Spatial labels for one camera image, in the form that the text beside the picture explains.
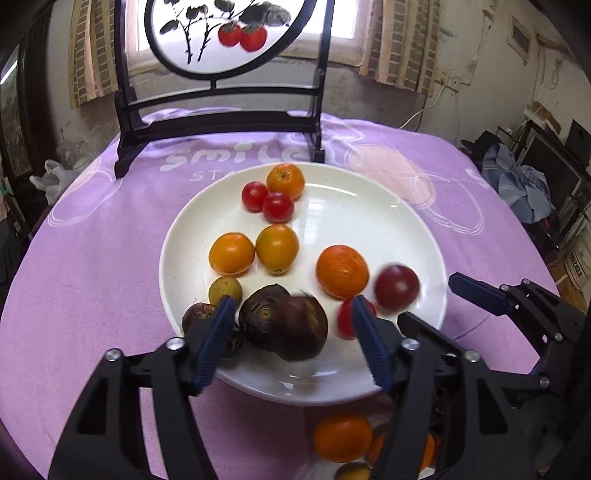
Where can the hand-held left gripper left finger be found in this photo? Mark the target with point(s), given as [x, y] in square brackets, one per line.
[212, 341]

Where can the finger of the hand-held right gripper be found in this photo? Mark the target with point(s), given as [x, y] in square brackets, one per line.
[480, 293]
[429, 334]

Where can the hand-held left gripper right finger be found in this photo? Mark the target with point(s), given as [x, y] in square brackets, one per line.
[369, 341]

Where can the dark brown water chestnut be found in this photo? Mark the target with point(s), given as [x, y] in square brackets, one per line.
[261, 318]
[196, 316]

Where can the red cherry tomato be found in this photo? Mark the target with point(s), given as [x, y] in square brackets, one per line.
[254, 196]
[344, 321]
[278, 206]

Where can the small yellow green fruit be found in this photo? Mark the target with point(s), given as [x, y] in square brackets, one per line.
[224, 288]

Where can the dark purple tomato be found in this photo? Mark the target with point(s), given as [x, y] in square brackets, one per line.
[396, 286]
[302, 334]

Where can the orange cherry tomato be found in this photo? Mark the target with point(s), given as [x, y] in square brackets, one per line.
[232, 253]

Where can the yellow orange tomato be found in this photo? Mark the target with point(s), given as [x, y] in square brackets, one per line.
[277, 248]

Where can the white oval plate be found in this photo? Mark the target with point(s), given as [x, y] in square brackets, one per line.
[332, 217]

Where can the greenish yellow tomato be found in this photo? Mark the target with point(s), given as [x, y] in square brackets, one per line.
[353, 471]

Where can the small orange mandarin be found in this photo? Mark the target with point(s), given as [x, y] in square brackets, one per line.
[285, 180]

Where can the cardboard box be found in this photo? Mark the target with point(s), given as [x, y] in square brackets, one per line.
[577, 277]

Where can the blue cloth pile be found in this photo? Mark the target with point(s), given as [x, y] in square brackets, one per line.
[521, 184]

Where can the purple printed tablecloth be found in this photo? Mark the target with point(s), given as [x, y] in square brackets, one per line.
[92, 277]

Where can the black framed board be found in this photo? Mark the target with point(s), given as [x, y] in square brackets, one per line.
[554, 161]

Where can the white plastic bag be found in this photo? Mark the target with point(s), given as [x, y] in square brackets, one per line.
[53, 180]

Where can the beige checked curtain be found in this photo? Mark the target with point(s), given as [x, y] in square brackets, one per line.
[401, 46]
[92, 50]

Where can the painted round screen black stand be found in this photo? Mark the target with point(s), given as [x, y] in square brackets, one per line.
[212, 50]

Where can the window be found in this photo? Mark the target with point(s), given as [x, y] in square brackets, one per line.
[346, 23]

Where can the white wall socket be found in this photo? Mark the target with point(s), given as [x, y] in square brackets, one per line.
[449, 81]

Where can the wall vent grille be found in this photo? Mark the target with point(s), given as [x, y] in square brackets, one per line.
[519, 37]

